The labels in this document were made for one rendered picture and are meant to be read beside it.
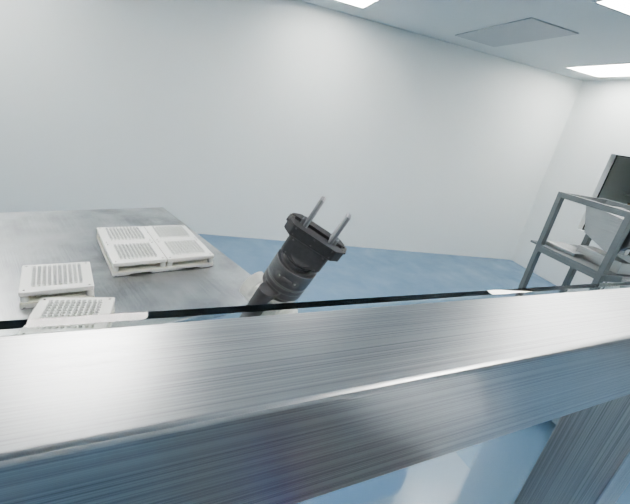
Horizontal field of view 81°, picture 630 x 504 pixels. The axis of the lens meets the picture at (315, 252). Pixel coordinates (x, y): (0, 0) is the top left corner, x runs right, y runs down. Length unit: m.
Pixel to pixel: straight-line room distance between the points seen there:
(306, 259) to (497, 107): 5.68
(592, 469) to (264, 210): 4.81
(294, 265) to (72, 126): 4.55
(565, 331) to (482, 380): 0.09
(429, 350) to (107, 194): 5.04
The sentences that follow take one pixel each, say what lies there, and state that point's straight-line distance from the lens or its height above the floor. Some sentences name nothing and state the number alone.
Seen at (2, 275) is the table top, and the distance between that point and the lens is 2.08.
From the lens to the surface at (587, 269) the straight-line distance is 3.95.
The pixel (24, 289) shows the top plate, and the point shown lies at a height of 0.97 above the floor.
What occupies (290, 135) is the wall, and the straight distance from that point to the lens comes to 4.95.
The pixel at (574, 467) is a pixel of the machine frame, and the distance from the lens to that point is 0.51.
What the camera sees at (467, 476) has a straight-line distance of 0.44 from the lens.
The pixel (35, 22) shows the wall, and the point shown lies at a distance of 5.15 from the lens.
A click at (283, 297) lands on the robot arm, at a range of 0.72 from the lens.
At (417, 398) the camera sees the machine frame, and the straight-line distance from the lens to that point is 0.18.
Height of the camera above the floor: 1.79
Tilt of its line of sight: 21 degrees down
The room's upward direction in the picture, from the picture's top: 11 degrees clockwise
